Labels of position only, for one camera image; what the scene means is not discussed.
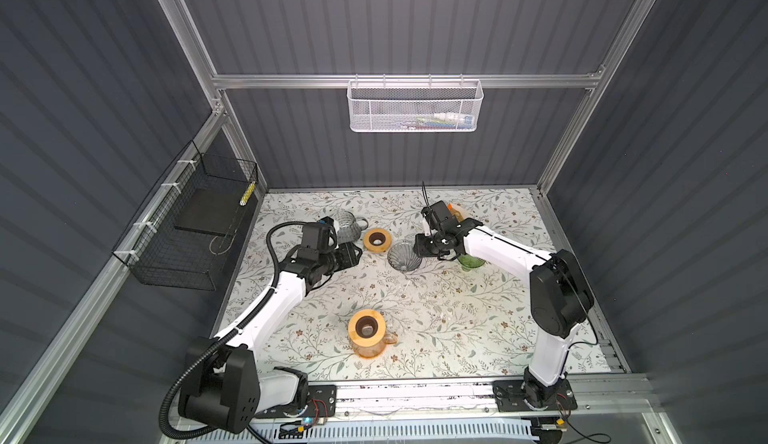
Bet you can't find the orange glass carafe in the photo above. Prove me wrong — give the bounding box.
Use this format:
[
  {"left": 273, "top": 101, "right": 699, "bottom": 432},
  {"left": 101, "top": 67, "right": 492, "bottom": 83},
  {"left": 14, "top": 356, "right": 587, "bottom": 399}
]
[{"left": 349, "top": 331, "right": 398, "bottom": 359}]

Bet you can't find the grey glass carafe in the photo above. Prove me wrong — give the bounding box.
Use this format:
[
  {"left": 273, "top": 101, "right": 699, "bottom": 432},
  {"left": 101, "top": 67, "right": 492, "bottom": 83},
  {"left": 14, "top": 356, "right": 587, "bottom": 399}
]
[{"left": 331, "top": 208, "right": 369, "bottom": 244}]

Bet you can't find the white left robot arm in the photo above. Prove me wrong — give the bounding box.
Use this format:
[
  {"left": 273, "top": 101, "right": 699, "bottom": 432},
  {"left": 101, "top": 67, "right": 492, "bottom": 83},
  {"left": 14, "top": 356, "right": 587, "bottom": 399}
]
[{"left": 158, "top": 217, "right": 363, "bottom": 440}]

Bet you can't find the black flat pad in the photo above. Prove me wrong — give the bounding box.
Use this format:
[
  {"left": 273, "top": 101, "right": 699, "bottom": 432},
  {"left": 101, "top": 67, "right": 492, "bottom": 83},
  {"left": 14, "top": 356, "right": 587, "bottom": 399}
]
[{"left": 174, "top": 188, "right": 245, "bottom": 237}]

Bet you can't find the grey glass dripper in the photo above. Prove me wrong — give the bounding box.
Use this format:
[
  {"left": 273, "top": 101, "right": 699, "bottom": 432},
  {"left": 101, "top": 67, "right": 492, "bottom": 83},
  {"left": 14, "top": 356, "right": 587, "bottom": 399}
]
[{"left": 387, "top": 241, "right": 423, "bottom": 273}]

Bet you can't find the orange coffee filter box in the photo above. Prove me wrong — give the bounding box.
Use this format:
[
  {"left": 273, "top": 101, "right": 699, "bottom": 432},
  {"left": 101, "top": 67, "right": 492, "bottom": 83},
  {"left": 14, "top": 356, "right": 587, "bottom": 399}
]
[{"left": 447, "top": 203, "right": 468, "bottom": 222}]

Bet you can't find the yellow marker pen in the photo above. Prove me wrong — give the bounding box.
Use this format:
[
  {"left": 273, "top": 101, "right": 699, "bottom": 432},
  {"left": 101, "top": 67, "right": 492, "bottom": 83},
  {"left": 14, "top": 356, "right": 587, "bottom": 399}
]
[{"left": 239, "top": 181, "right": 257, "bottom": 207}]

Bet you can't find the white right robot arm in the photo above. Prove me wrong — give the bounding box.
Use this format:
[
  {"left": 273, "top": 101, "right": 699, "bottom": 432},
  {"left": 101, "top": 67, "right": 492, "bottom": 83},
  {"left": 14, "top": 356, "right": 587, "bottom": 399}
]
[{"left": 413, "top": 201, "right": 594, "bottom": 391}]

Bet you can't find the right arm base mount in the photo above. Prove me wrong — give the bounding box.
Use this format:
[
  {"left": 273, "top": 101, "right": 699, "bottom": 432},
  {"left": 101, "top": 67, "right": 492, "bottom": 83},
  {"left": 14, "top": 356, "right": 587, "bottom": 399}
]
[{"left": 492, "top": 374, "right": 578, "bottom": 412}]

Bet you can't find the green glass dripper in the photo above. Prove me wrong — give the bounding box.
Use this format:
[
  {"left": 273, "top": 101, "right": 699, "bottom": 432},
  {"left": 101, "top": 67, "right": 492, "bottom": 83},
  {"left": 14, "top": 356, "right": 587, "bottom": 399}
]
[{"left": 458, "top": 254, "right": 486, "bottom": 271}]

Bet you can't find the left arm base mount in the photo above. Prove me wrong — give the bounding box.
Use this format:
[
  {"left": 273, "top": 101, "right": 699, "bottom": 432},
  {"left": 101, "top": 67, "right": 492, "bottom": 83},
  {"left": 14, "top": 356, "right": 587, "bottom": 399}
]
[{"left": 256, "top": 367, "right": 338, "bottom": 419}]

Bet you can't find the black wire basket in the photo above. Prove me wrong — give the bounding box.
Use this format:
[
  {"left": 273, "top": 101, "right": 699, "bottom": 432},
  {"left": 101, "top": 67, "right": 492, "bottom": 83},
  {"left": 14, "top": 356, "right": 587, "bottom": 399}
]
[{"left": 113, "top": 145, "right": 258, "bottom": 291}]

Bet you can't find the white wire basket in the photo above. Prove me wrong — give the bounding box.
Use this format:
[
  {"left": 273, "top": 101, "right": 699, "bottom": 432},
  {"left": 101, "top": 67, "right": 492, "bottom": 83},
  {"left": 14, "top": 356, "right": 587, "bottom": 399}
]
[{"left": 346, "top": 78, "right": 484, "bottom": 133}]

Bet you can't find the black corrugated cable conduit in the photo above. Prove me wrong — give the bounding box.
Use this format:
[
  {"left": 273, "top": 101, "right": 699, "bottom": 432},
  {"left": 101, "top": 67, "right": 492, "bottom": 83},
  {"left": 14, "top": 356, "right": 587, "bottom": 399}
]
[{"left": 157, "top": 220, "right": 313, "bottom": 444}]

